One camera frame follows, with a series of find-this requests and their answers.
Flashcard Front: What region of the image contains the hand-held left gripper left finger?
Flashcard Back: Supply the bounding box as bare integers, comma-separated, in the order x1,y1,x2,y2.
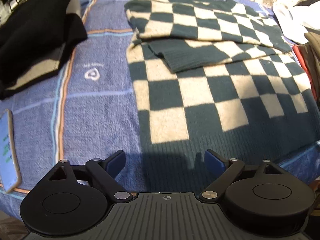
47,150,134,202

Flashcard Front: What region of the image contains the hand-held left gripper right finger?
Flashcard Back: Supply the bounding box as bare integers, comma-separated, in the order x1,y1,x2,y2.
199,149,285,202

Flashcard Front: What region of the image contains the green and cream checkered sweater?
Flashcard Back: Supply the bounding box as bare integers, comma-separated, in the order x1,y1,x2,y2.
124,0,320,180

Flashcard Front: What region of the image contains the blue plaid blanket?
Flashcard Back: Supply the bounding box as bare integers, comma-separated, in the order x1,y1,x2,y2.
0,0,320,220

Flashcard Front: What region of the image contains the phone with beige case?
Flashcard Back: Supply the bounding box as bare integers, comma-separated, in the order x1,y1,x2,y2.
0,109,22,193

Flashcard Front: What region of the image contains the brown cloth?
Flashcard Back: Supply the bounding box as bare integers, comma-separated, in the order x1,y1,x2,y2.
299,32,320,105

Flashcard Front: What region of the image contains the black and cream folded garment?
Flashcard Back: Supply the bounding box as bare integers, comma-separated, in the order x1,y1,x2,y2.
0,0,88,99

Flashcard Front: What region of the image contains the white cloth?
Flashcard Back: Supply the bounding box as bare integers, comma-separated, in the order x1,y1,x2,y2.
272,1,320,44

